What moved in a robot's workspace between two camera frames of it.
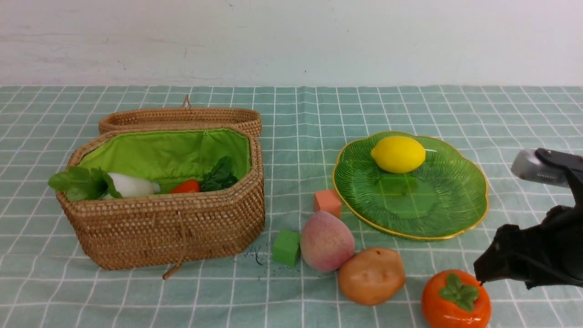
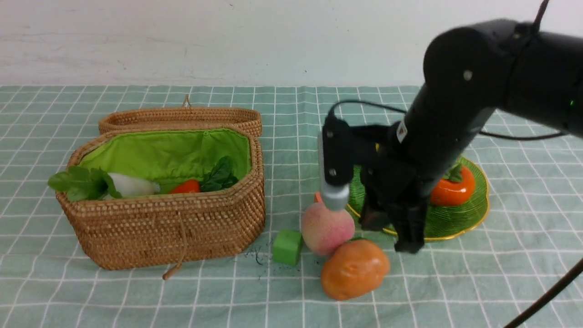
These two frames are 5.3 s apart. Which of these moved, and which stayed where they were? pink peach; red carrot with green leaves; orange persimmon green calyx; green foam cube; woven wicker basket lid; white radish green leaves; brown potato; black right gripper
Moved: orange persimmon green calyx; pink peach; black right gripper; brown potato
Stayed: woven wicker basket lid; white radish green leaves; green foam cube; red carrot with green leaves
